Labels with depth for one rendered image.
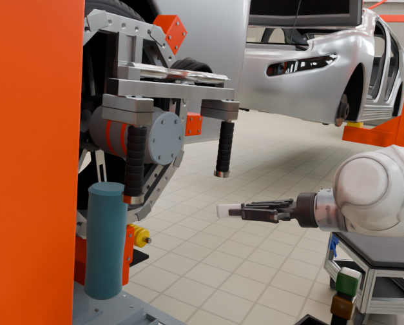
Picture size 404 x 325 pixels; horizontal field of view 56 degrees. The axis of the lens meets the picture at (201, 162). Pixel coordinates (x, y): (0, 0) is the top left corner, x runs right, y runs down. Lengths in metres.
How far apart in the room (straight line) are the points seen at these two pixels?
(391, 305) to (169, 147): 1.33
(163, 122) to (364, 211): 0.48
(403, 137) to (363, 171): 3.76
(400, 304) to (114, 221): 1.41
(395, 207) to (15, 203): 0.49
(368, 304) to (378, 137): 2.73
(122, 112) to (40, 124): 0.34
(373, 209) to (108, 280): 0.59
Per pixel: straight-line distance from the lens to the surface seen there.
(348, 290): 0.82
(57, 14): 0.41
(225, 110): 0.99
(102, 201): 0.86
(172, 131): 0.92
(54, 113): 0.41
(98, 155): 1.10
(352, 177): 0.60
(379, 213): 0.61
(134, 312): 1.38
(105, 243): 0.89
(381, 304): 1.92
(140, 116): 0.72
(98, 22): 0.93
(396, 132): 4.37
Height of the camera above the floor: 0.99
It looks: 12 degrees down
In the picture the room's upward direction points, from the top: 6 degrees clockwise
